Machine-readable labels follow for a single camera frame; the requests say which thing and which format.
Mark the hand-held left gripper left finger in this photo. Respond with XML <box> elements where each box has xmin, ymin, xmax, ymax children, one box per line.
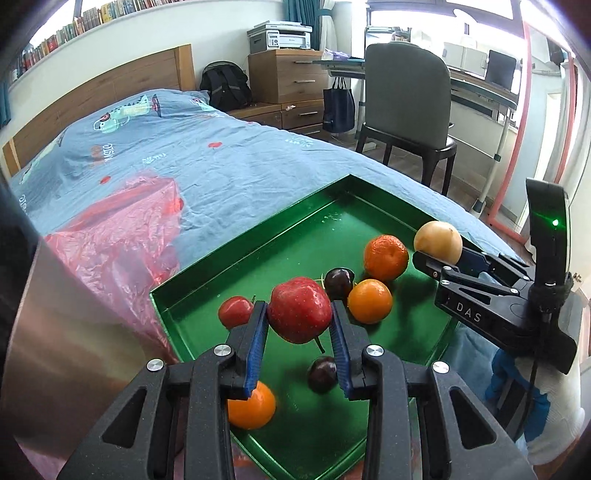
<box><xmin>58</xmin><ymin>300</ymin><xmax>269</xmax><ymax>480</ymax></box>

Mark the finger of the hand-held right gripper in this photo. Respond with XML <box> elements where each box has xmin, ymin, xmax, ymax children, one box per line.
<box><xmin>412</xmin><ymin>250</ymin><xmax>514</xmax><ymax>297</ymax></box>
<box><xmin>462</xmin><ymin>247</ymin><xmax>535</xmax><ymax>288</ymax></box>

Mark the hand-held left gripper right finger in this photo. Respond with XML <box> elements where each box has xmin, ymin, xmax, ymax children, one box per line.
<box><xmin>330</xmin><ymin>300</ymin><xmax>539</xmax><ymax>480</ymax></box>

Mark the yellow pear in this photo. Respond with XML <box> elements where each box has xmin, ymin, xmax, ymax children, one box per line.
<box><xmin>413</xmin><ymin>220</ymin><xmax>463</xmax><ymax>266</ymax></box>

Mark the dark purple plum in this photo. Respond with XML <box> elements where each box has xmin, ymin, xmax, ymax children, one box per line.
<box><xmin>307</xmin><ymin>356</ymin><xmax>339</xmax><ymax>394</ymax></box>
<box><xmin>323</xmin><ymin>268</ymin><xmax>355</xmax><ymax>300</ymax></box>

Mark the orange mandarin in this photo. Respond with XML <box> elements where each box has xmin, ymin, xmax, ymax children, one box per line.
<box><xmin>347</xmin><ymin>279</ymin><xmax>393</xmax><ymax>325</ymax></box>
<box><xmin>227</xmin><ymin>381</ymin><xmax>277</xmax><ymax>430</ymax></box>
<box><xmin>363</xmin><ymin>234</ymin><xmax>410</xmax><ymax>282</ymax></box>

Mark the small red apple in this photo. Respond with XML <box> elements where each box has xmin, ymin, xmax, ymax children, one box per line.
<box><xmin>218</xmin><ymin>296</ymin><xmax>254</xmax><ymax>329</ymax></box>

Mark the large red apple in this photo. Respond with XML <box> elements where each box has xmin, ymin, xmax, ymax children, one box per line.
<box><xmin>267</xmin><ymin>277</ymin><xmax>334</xmax><ymax>344</ymax></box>

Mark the green metal tray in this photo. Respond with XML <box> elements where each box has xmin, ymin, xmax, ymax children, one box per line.
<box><xmin>150</xmin><ymin>173</ymin><xmax>483</xmax><ymax>480</ymax></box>

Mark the person's right forearm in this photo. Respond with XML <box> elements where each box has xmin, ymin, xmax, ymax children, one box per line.
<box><xmin>522</xmin><ymin>295</ymin><xmax>589</xmax><ymax>467</ymax></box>

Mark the person's right hand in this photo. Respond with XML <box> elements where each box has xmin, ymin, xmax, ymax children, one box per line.
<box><xmin>485</xmin><ymin>351</ymin><xmax>551</xmax><ymax>441</ymax></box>

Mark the pink framed mirror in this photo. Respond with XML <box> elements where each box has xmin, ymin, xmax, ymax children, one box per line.
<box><xmin>487</xmin><ymin>18</ymin><xmax>580</xmax><ymax>236</ymax></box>

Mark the grey upholstered chair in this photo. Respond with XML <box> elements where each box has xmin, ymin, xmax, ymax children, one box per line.
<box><xmin>355</xmin><ymin>42</ymin><xmax>458</xmax><ymax>197</ymax></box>

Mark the grey study desk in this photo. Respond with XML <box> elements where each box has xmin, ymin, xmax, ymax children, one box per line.
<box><xmin>314</xmin><ymin>48</ymin><xmax>518</xmax><ymax>213</ymax></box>

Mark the black tote bag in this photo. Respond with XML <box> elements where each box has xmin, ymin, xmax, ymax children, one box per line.
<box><xmin>322</xmin><ymin>76</ymin><xmax>356</xmax><ymax>134</ymax></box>

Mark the black monitor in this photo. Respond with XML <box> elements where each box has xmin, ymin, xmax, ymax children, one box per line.
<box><xmin>486</xmin><ymin>50</ymin><xmax>518</xmax><ymax>90</ymax></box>

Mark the low wooden nightstand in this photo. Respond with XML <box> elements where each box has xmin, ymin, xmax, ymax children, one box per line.
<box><xmin>228</xmin><ymin>100</ymin><xmax>329</xmax><ymax>134</ymax></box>

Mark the blue printed blanket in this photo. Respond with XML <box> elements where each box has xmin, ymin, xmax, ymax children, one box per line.
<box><xmin>9</xmin><ymin>89</ymin><xmax>525</xmax><ymax>398</ymax></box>

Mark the white box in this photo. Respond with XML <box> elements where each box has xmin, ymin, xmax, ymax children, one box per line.
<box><xmin>443</xmin><ymin>41</ymin><xmax>488</xmax><ymax>77</ymax></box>

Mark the wooden drawer cabinet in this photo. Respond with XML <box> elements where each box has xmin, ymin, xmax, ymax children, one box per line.
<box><xmin>248</xmin><ymin>48</ymin><xmax>324</xmax><ymax>104</ymax></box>

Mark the window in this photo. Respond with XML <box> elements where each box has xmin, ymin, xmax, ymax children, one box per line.
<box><xmin>367</xmin><ymin>0</ymin><xmax>525</xmax><ymax>49</ymax></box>

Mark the black backpack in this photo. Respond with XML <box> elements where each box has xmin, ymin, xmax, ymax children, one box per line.
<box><xmin>198</xmin><ymin>61</ymin><xmax>254</xmax><ymax>112</ymax></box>

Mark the white printer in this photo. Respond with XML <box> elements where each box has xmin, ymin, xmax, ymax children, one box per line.
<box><xmin>247</xmin><ymin>21</ymin><xmax>314</xmax><ymax>53</ymax></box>

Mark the wooden headboard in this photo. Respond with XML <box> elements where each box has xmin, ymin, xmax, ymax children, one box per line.
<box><xmin>2</xmin><ymin>44</ymin><xmax>195</xmax><ymax>178</ymax></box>

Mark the row of books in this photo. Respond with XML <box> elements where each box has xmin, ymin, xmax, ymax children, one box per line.
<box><xmin>9</xmin><ymin>0</ymin><xmax>185</xmax><ymax>81</ymax></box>

